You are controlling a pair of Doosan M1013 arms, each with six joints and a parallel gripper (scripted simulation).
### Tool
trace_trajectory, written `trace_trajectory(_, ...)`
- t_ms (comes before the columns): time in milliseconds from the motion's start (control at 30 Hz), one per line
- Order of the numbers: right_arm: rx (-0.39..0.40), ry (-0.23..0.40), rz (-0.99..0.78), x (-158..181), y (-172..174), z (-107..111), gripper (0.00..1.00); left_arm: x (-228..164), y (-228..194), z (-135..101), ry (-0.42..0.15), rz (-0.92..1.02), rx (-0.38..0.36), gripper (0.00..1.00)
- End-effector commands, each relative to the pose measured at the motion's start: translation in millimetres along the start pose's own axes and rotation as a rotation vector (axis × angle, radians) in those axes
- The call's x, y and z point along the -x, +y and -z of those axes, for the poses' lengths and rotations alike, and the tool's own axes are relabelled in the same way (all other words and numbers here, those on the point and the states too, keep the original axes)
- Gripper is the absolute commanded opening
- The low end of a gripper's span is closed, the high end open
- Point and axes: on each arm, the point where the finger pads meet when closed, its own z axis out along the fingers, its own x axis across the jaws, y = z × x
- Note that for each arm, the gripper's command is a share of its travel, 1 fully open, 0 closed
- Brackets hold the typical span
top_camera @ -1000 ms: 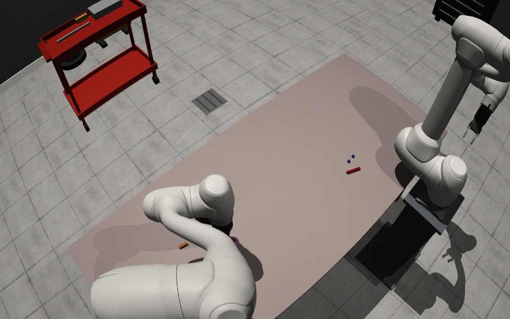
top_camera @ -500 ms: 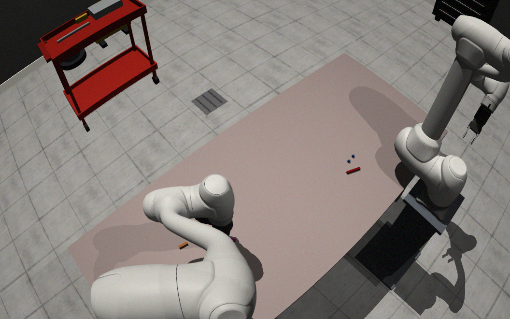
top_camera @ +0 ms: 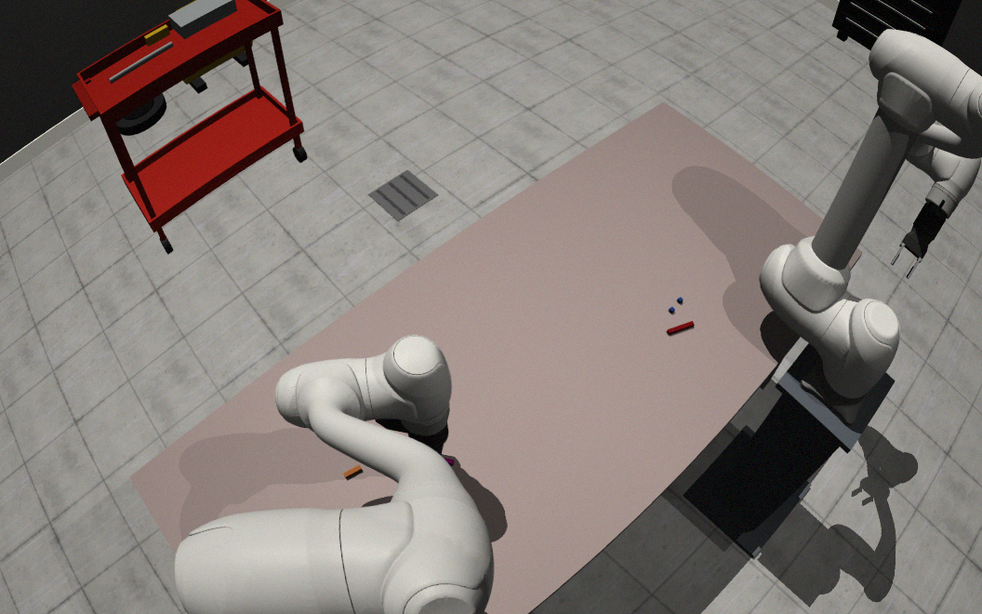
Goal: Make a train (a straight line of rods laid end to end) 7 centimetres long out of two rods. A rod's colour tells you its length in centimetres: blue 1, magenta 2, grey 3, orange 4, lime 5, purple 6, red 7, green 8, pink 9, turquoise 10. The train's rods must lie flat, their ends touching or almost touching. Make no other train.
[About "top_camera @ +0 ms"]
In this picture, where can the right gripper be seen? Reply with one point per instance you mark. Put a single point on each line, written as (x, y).
(928, 223)

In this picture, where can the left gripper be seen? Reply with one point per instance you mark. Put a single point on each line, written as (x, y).
(421, 432)

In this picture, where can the dark red rod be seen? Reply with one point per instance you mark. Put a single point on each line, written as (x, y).
(680, 328)

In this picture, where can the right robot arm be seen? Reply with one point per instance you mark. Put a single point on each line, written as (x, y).
(806, 284)

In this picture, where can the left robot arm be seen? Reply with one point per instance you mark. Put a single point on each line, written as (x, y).
(428, 551)

